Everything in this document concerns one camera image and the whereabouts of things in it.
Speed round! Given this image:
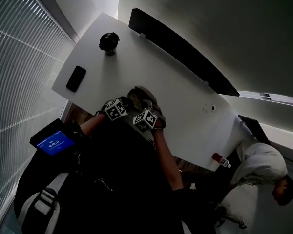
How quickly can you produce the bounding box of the short black desk divider panel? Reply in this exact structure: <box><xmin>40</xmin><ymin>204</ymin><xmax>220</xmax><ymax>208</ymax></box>
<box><xmin>237</xmin><ymin>114</ymin><xmax>272</xmax><ymax>146</ymax></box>

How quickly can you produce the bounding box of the ribbed glass partition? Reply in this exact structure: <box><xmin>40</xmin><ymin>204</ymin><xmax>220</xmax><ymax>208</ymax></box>
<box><xmin>0</xmin><ymin>0</ymin><xmax>78</xmax><ymax>234</ymax></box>

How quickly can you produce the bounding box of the black smartphone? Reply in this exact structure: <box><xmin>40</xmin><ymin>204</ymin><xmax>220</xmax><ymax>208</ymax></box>
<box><xmin>66</xmin><ymin>65</ymin><xmax>87</xmax><ymax>93</ymax></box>

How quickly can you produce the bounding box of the beige glasses case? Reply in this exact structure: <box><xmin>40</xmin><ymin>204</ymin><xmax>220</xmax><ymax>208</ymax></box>
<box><xmin>126</xmin><ymin>85</ymin><xmax>163</xmax><ymax>118</ymax></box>

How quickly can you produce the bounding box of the person's right forearm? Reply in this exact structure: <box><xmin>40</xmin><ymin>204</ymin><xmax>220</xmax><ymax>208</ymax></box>
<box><xmin>150</xmin><ymin>128</ymin><xmax>185</xmax><ymax>191</ymax></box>

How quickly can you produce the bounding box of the red drink bottle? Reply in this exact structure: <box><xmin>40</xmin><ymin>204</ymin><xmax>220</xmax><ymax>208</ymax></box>
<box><xmin>211</xmin><ymin>152</ymin><xmax>232</xmax><ymax>169</ymax></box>

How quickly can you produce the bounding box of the person's black clothing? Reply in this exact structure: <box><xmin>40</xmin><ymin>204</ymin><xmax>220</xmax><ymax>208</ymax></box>
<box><xmin>13</xmin><ymin>119</ymin><xmax>225</xmax><ymax>234</ymax></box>

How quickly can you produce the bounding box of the grey bag strap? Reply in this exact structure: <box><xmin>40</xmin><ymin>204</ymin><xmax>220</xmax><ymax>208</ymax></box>
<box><xmin>21</xmin><ymin>186</ymin><xmax>62</xmax><ymax>234</ymax></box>

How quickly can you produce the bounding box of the black device with blue screen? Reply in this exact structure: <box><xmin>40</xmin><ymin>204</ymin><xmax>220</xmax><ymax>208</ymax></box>
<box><xmin>29</xmin><ymin>118</ymin><xmax>76</xmax><ymax>157</ymax></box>

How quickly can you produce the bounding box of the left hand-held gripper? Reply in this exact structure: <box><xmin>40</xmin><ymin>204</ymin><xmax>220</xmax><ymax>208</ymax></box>
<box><xmin>100</xmin><ymin>96</ymin><xmax>135</xmax><ymax>122</ymax></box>

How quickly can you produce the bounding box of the person's left forearm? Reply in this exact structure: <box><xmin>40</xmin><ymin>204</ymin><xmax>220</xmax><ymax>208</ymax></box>
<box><xmin>79</xmin><ymin>112</ymin><xmax>106</xmax><ymax>137</ymax></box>

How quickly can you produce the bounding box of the long black desk divider panel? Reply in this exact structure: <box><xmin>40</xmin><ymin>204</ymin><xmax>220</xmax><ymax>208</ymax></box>
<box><xmin>128</xmin><ymin>7</ymin><xmax>240</xmax><ymax>98</ymax></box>

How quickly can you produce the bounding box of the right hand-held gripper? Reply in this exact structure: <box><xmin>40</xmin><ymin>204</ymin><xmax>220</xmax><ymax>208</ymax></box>
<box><xmin>132</xmin><ymin>100</ymin><xmax>167</xmax><ymax>133</ymax></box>

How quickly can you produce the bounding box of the black round cup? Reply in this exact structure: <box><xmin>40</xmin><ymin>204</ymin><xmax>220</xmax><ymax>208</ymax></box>
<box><xmin>99</xmin><ymin>32</ymin><xmax>120</xmax><ymax>56</ymax></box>

